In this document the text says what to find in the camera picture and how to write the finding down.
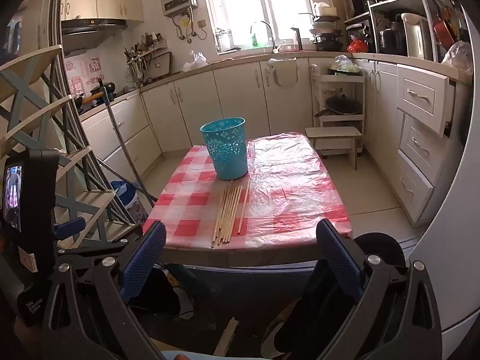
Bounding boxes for white storage shelf unit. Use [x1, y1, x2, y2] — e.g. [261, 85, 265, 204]
[344, 0, 452, 64]

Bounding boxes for white step stool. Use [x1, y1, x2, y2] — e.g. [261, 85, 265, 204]
[304, 126, 362, 170]

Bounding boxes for bag of green vegetables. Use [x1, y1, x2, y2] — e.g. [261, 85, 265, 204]
[327, 54, 363, 76]

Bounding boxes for red checkered plastic tablecloth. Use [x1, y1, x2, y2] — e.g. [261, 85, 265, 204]
[142, 132, 353, 250]

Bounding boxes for frying pan with wooden handle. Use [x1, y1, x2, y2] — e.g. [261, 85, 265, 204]
[73, 82, 115, 115]

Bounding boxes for red patterned wall stickers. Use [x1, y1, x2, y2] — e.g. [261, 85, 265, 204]
[64, 55, 105, 96]

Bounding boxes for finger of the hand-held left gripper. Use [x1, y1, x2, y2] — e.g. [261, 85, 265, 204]
[53, 217, 88, 240]
[55, 232, 145, 261]

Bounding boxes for stack of pots and dishes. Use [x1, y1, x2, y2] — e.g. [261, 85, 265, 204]
[308, 2, 345, 52]

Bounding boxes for white electric thermos pot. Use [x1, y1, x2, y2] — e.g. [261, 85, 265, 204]
[400, 12, 434, 60]

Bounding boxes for black wok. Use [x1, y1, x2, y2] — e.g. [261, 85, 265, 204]
[314, 95, 361, 118]

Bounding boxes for black microwave oven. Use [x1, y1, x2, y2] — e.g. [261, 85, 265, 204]
[349, 0, 372, 17]

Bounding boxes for grey range hood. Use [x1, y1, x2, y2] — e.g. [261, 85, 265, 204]
[61, 18, 128, 47]

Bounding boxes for red pot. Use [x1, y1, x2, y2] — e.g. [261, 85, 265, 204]
[433, 18, 457, 46]

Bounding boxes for teal perforated metal bucket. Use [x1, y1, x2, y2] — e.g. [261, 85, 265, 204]
[199, 117, 249, 181]

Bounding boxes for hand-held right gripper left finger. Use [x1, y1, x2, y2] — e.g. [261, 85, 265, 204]
[41, 220, 167, 360]

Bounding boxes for light blue clothing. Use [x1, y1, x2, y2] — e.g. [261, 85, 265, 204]
[161, 349, 211, 360]

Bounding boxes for chrome faucet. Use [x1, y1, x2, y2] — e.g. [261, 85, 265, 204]
[250, 20, 281, 54]

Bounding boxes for clear plastic bag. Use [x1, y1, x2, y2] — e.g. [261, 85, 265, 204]
[440, 40, 474, 77]

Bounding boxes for bunch of wooden chopsticks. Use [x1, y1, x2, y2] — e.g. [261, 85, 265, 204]
[211, 179, 251, 249]

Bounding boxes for mop with metal handle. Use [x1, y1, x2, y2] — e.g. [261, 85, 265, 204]
[90, 80, 160, 208]

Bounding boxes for white base cabinets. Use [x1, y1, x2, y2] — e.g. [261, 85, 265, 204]
[79, 54, 400, 166]

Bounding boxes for wall utensil rack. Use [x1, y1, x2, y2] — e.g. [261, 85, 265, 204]
[124, 33, 173, 85]

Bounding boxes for kitchen window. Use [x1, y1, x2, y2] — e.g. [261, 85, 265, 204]
[202, 0, 325, 52]

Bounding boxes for floral waste bin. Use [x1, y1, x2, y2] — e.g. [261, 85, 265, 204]
[125, 195, 147, 226]

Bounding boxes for red plastic bag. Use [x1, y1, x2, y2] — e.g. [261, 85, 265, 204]
[347, 38, 370, 54]

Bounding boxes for white slatted trolley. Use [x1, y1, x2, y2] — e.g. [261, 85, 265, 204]
[310, 64, 367, 158]

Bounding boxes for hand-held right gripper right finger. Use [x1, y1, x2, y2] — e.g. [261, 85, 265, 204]
[316, 218, 443, 360]

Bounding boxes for white drawer unit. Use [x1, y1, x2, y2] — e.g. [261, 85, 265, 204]
[397, 64, 456, 227]

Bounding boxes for blue white plastic bag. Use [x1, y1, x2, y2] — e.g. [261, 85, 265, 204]
[110, 181, 137, 211]

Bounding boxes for flat wooden stick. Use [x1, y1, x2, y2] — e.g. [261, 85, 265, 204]
[215, 317, 239, 357]

